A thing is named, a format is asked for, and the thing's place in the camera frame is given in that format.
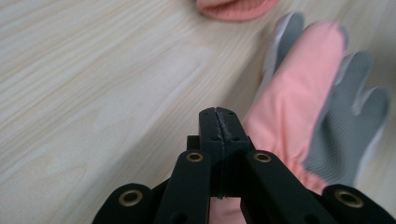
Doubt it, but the pink glove with red print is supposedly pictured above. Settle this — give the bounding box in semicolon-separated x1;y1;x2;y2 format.
194;0;282;22

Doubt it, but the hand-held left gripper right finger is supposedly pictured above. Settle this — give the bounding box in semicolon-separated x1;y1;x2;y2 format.
216;106;257;198

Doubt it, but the pink glove with grey palm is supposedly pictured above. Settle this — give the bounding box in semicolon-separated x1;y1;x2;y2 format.
207;10;392;224

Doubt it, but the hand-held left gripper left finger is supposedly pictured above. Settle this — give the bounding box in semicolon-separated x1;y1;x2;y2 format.
186;106;225;198

